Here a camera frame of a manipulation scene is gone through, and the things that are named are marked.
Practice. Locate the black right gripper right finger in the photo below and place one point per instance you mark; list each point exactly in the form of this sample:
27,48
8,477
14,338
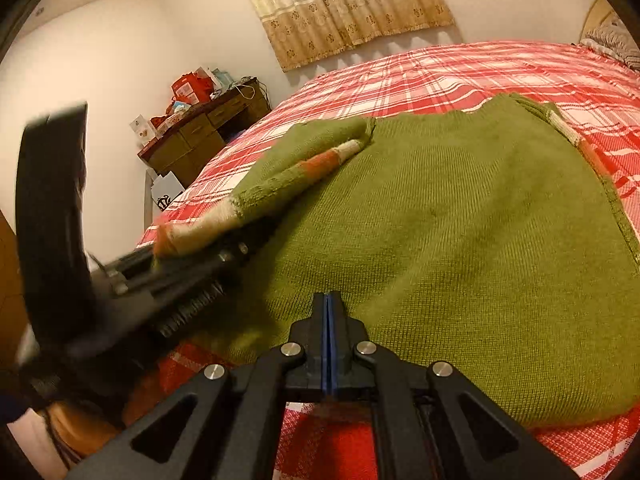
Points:
429,422

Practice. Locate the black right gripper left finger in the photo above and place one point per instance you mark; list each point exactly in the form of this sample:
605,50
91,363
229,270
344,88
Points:
223,424

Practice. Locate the green orange striped knit sweater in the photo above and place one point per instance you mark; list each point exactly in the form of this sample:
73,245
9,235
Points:
492,239

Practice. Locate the red plaid bed sheet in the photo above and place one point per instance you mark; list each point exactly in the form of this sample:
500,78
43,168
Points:
598,97

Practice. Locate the white printed cardboard box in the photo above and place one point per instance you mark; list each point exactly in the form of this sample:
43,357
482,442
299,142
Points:
165,189

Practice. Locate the dark brown wooden desk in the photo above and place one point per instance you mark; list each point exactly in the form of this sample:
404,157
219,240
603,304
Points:
188,146

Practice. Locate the white card box on desk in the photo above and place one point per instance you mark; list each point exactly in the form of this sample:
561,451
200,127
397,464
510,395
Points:
143,130

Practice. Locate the red gift box on desk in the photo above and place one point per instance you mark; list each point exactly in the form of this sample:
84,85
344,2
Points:
193,89

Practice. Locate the beige floral window curtain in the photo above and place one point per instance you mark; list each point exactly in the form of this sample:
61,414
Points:
302,32

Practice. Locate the grey patterned pillow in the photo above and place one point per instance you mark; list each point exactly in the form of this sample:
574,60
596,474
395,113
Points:
615,41

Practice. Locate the cream wooden bed headboard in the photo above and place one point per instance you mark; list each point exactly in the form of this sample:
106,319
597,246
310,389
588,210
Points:
598,22

